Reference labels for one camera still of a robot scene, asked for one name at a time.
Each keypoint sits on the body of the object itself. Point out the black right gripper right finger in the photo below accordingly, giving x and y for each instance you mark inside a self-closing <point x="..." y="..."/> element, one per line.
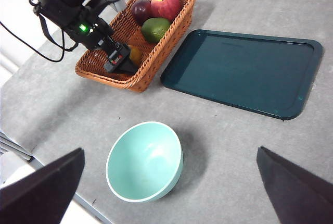
<point x="299" y="195"/>

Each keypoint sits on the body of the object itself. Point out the dark purple round fruit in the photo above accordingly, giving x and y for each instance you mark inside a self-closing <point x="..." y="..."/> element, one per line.
<point x="140" y="11"/>

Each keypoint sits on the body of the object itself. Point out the brown wicker basket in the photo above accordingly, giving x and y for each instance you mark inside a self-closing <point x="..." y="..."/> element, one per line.
<point x="122" y="27"/>

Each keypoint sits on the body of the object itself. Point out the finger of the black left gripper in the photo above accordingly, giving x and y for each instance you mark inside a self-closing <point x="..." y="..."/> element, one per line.
<point x="118" y="60"/>

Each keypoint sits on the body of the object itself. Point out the green oval fruit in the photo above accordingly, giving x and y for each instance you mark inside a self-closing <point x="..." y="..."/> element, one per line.
<point x="155" y="30"/>

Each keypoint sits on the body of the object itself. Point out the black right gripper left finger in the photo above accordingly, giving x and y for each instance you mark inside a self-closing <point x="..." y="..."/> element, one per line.
<point x="39" y="198"/>

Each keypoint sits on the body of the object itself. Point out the pale grey left camera box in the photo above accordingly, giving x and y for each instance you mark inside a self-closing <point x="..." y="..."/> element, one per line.
<point x="118" y="4"/>

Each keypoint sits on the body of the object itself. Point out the grey slatted panel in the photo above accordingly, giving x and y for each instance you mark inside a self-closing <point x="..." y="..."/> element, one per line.
<point x="13" y="146"/>

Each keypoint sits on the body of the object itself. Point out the dark rectangular tray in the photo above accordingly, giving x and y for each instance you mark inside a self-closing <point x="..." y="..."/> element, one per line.
<point x="242" y="73"/>

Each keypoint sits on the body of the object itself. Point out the red apple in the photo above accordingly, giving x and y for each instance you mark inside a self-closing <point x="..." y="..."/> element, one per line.
<point x="166" y="6"/>

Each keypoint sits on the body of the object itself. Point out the teal ceramic bowl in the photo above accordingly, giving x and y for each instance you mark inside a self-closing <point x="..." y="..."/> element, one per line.
<point x="143" y="161"/>

